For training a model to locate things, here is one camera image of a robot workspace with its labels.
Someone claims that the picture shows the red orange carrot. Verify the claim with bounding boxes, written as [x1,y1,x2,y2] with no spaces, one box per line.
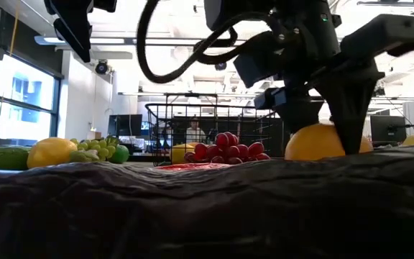
[155,163,234,173]

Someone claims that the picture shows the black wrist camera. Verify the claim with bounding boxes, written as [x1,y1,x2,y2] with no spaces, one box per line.
[232,31,280,90]

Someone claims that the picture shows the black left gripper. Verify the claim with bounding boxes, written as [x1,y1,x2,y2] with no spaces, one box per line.
[43,0,118,63]

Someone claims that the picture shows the large orange mango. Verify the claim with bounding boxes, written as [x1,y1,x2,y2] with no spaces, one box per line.
[284,123,374,162]

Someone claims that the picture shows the green lime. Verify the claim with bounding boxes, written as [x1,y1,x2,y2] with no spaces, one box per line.
[110,144,131,165]

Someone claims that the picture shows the black wire basket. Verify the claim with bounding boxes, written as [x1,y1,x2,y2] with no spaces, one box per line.
[144,102,282,167]

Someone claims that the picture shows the long linear ceiling light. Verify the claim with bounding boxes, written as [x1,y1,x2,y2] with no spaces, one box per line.
[34,35,276,50]
[117,91,414,102]

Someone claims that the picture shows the green grape bunch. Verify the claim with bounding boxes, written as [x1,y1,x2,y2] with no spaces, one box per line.
[68,136,121,165]

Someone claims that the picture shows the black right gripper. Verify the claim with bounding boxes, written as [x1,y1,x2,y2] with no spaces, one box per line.
[254,0,414,155]

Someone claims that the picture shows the large window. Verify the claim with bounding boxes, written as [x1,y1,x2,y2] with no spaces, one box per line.
[0,53,64,147]

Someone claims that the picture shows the person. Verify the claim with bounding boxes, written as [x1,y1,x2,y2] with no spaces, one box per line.
[185,117,208,145]

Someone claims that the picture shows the yellow hanging cord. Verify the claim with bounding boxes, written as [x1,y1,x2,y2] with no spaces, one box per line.
[9,0,20,57]

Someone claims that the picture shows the black monitor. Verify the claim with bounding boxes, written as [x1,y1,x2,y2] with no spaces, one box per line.
[369,114,408,143]
[107,114,144,137]

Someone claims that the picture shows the red grape bunch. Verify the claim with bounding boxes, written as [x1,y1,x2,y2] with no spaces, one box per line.
[183,131,272,165]

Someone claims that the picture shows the black ceiling track fixture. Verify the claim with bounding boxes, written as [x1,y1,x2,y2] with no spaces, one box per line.
[356,0,414,7]

